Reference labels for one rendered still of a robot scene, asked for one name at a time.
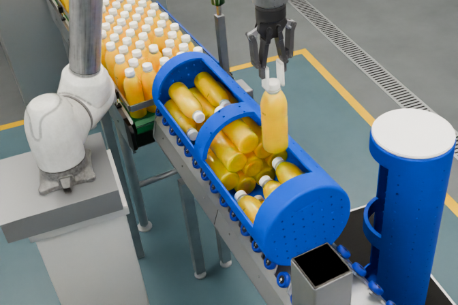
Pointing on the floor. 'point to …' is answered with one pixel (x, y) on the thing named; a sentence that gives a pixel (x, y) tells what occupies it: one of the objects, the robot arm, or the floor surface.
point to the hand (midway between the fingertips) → (272, 75)
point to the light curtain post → (321, 278)
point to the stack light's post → (221, 41)
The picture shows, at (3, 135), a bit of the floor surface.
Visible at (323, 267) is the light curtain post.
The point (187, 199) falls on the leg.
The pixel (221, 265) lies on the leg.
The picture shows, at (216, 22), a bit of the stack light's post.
